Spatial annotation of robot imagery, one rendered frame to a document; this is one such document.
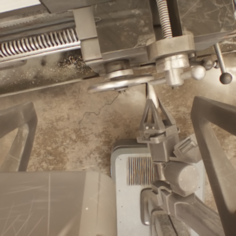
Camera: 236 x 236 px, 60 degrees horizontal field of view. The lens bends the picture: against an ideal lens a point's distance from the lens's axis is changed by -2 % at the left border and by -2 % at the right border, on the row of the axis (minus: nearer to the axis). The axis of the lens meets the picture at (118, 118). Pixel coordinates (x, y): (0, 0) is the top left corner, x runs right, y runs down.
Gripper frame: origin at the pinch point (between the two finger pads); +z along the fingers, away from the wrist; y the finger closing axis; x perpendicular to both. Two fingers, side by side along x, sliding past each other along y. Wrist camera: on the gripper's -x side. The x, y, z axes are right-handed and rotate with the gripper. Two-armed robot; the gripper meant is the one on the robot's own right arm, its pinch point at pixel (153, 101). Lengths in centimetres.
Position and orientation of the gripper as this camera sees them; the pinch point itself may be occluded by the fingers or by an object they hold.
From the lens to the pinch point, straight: 52.3
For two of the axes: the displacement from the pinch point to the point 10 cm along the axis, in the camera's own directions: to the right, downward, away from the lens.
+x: -6.7, 0.4, 7.4
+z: -1.9, -9.8, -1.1
